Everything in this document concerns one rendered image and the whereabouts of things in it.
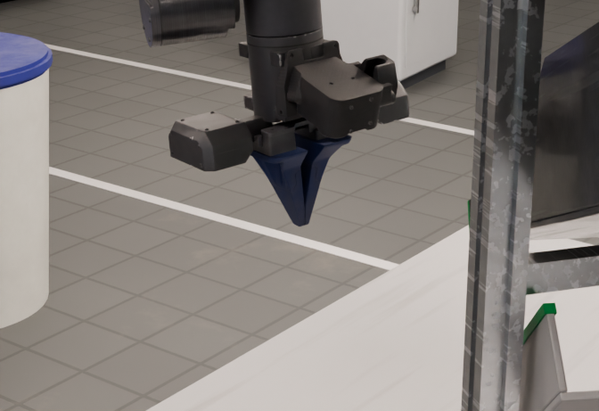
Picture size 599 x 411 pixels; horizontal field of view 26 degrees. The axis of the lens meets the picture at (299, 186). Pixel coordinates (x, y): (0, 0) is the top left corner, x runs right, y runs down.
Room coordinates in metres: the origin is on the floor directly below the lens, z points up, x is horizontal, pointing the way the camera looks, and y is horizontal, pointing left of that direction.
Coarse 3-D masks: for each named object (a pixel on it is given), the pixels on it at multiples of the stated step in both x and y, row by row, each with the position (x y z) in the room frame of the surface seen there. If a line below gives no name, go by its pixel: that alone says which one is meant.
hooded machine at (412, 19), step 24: (336, 0) 5.38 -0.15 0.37; (360, 0) 5.32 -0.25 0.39; (384, 0) 5.26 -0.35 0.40; (408, 0) 5.26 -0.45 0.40; (432, 0) 5.45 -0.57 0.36; (456, 0) 5.66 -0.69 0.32; (336, 24) 5.38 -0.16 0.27; (360, 24) 5.32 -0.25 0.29; (384, 24) 5.26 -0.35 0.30; (408, 24) 5.26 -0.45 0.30; (432, 24) 5.46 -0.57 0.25; (456, 24) 5.68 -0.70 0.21; (360, 48) 5.32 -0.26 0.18; (384, 48) 5.26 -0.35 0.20; (408, 48) 5.27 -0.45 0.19; (432, 48) 5.47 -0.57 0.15; (408, 72) 5.28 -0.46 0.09; (432, 72) 5.58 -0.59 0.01
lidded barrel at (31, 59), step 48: (0, 48) 3.26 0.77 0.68; (48, 48) 3.30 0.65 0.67; (0, 96) 3.01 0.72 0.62; (48, 96) 3.23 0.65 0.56; (0, 144) 3.01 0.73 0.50; (48, 144) 3.23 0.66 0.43; (0, 192) 3.01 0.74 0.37; (48, 192) 3.23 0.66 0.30; (0, 240) 3.02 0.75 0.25; (48, 240) 3.23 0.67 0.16; (0, 288) 3.02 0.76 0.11; (48, 288) 3.23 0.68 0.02
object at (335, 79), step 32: (288, 64) 0.91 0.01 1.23; (320, 64) 0.92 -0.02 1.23; (352, 64) 0.93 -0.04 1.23; (384, 64) 0.91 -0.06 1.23; (288, 96) 0.90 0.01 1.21; (320, 96) 0.88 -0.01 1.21; (352, 96) 0.88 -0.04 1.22; (384, 96) 0.90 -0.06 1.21; (320, 128) 0.88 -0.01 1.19; (352, 128) 0.88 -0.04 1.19
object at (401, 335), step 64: (448, 256) 1.44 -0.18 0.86; (320, 320) 1.26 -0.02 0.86; (384, 320) 1.26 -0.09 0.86; (448, 320) 1.26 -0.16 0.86; (576, 320) 1.26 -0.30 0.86; (192, 384) 1.12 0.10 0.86; (256, 384) 1.12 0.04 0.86; (320, 384) 1.12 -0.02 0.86; (384, 384) 1.12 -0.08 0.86; (448, 384) 1.12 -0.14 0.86; (576, 384) 1.12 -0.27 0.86
